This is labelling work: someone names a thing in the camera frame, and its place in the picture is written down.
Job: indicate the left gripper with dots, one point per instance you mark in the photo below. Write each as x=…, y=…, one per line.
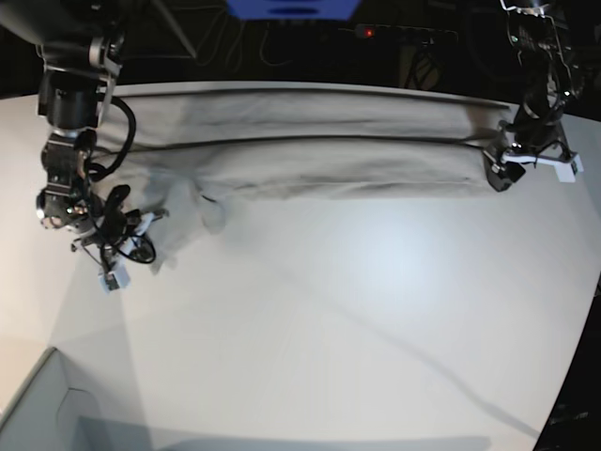
x=509, y=149

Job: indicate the beige t-shirt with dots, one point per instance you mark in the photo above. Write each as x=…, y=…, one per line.
x=208, y=155

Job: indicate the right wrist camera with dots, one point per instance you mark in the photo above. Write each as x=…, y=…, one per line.
x=115, y=279

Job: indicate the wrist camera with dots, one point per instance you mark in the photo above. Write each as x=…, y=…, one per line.
x=115, y=279
x=567, y=171

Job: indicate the blue bin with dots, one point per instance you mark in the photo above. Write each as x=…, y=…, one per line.
x=255, y=10

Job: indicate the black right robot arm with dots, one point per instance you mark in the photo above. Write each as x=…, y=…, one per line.
x=80, y=44

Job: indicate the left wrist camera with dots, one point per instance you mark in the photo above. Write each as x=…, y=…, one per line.
x=567, y=171

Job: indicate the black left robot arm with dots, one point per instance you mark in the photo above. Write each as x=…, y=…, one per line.
x=552, y=79

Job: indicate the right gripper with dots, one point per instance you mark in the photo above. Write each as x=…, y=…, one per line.
x=112, y=239

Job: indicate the black power strip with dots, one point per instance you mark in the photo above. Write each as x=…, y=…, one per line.
x=404, y=35

